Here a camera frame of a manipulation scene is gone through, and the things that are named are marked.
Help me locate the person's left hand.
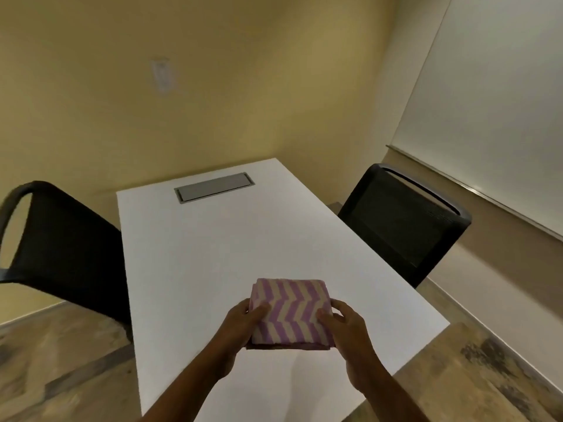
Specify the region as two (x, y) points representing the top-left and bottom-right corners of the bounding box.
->
(212, 298), (272, 381)

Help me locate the person's right hand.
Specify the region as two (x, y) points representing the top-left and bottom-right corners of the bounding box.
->
(317, 299), (390, 394)

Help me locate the purple chevron towel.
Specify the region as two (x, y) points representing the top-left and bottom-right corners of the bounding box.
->
(246, 278), (336, 351)

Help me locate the person's left forearm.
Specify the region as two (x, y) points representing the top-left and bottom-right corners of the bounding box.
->
(138, 347), (240, 422)

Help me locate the person's right forearm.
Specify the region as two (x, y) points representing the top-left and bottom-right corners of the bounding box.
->
(350, 367), (429, 422)

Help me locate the white rectangular table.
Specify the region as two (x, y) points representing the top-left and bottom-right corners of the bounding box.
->
(116, 158), (451, 416)

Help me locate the black mesh office chair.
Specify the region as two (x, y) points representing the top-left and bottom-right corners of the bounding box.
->
(0, 181), (133, 343)
(337, 163), (472, 289)

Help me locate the white whiteboard with metal tray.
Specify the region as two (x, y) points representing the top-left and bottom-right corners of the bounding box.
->
(386, 0), (563, 242)

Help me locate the grey table cable hatch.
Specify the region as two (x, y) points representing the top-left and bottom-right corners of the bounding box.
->
(174, 172), (255, 204)

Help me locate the white wall outlet plate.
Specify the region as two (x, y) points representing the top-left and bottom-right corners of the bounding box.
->
(152, 58), (173, 93)

